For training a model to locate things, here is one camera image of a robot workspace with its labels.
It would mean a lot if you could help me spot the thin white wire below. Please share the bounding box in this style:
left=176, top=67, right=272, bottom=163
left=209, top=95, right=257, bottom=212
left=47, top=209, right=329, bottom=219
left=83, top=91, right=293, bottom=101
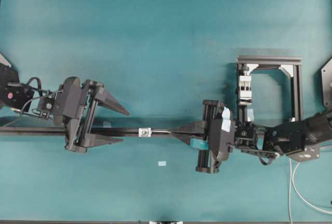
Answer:
left=149, top=129, right=332, bottom=222

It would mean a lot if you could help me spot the black aluminium rail frame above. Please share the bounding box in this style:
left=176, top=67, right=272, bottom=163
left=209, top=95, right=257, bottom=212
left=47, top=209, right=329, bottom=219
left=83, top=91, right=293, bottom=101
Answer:
left=1, top=55, right=303, bottom=137

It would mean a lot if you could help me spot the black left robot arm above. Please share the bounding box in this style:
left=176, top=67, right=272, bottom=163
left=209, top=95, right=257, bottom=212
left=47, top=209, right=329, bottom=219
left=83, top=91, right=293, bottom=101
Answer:
left=1, top=64, right=129, bottom=153

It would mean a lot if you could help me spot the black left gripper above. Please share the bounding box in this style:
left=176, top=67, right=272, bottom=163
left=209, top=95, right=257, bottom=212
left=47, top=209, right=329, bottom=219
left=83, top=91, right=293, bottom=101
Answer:
left=55, top=79, right=130, bottom=153

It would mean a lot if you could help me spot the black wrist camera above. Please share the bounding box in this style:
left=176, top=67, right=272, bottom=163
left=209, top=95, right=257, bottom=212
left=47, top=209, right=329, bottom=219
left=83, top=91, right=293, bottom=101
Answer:
left=52, top=77, right=82, bottom=126
left=209, top=106, right=236, bottom=163

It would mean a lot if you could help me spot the white clamp block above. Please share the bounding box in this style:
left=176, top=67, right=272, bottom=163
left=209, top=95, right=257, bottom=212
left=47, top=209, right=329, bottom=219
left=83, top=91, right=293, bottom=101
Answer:
left=238, top=76, right=252, bottom=105

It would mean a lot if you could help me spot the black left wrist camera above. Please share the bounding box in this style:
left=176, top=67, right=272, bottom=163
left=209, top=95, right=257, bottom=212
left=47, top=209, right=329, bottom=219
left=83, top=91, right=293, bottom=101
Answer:
left=52, top=77, right=82, bottom=126

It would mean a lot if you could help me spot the white bracket with hole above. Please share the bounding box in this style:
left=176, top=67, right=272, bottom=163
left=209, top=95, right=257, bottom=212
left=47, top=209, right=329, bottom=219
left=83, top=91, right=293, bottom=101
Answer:
left=138, top=128, right=152, bottom=137

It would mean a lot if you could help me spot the small light blue tape piece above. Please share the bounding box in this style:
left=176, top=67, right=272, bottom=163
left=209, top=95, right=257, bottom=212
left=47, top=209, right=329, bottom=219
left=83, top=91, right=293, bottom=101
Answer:
left=158, top=161, right=167, bottom=166

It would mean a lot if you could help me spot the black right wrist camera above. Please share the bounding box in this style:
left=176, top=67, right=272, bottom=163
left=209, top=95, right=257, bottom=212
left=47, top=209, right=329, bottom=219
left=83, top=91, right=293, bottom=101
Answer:
left=209, top=106, right=236, bottom=163

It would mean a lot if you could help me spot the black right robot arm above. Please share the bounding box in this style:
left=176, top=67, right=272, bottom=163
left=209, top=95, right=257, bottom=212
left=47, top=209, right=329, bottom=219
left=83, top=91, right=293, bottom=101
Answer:
left=171, top=100, right=331, bottom=174

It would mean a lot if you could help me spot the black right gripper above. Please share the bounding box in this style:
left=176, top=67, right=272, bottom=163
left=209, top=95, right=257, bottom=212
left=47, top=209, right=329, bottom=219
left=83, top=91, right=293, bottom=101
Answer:
left=171, top=100, right=236, bottom=174

